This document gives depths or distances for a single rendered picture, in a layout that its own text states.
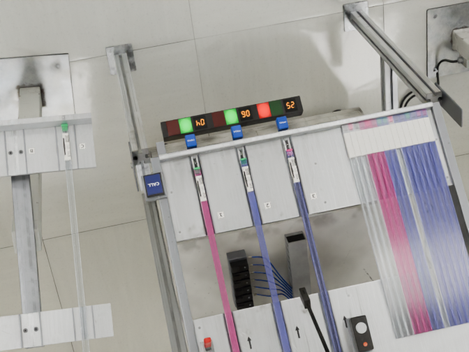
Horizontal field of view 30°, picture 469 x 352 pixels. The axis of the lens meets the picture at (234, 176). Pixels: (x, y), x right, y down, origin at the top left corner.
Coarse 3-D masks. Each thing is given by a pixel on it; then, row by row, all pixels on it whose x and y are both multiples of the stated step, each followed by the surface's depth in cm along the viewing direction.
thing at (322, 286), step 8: (288, 152) 204; (296, 184) 202; (296, 192) 202; (304, 208) 201; (304, 216) 200; (304, 224) 200; (312, 240) 199; (312, 248) 199; (312, 256) 198; (320, 272) 197; (320, 280) 197; (320, 288) 196; (328, 304) 195; (328, 312) 195; (328, 320) 195; (336, 336) 194; (336, 344) 193
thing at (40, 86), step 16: (0, 64) 258; (16, 64) 259; (32, 64) 260; (48, 64) 261; (64, 64) 262; (0, 80) 260; (16, 80) 261; (32, 80) 262; (48, 80) 263; (64, 80) 264; (0, 96) 263; (16, 96) 264; (32, 96) 257; (48, 96) 266; (64, 96) 267; (0, 112) 265; (16, 112) 266; (32, 112) 247; (48, 112) 268; (64, 112) 269; (32, 176) 215; (32, 192) 209
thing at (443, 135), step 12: (432, 108) 209; (444, 120) 208; (444, 132) 207; (444, 144) 206; (456, 168) 205; (456, 180) 204; (456, 192) 204; (456, 204) 205; (468, 204) 203; (468, 216) 202; (468, 228) 201; (468, 240) 202; (468, 252) 204
